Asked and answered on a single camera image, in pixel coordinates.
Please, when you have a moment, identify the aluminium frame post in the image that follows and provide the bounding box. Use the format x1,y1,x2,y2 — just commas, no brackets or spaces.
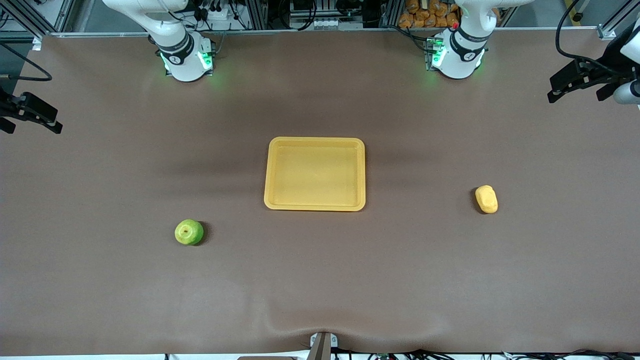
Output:
0,0,76,40
596,0,640,41

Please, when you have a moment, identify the yellow potato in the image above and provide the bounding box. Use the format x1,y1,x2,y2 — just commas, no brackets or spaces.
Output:
475,185,499,214

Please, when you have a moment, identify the yellow plastic tray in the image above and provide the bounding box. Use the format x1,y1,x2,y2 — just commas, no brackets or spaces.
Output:
264,136,367,212

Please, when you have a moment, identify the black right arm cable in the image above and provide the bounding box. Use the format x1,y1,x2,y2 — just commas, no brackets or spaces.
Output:
0,42,53,82

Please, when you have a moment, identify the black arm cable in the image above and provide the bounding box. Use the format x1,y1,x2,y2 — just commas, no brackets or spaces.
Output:
0,42,53,82
555,0,611,66

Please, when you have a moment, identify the brown table mat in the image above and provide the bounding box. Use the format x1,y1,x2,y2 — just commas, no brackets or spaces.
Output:
0,27,640,357

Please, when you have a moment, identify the bag of orange snacks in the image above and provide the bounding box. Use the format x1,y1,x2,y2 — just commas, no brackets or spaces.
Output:
398,0,461,29

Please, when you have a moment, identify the green apple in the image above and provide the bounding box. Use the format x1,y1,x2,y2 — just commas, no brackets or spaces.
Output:
174,219,205,246

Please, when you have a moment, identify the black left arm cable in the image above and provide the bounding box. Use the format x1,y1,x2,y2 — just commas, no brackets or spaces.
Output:
555,0,611,66

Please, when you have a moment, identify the metal table clamp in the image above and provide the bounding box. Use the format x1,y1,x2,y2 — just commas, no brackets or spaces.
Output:
309,331,339,360

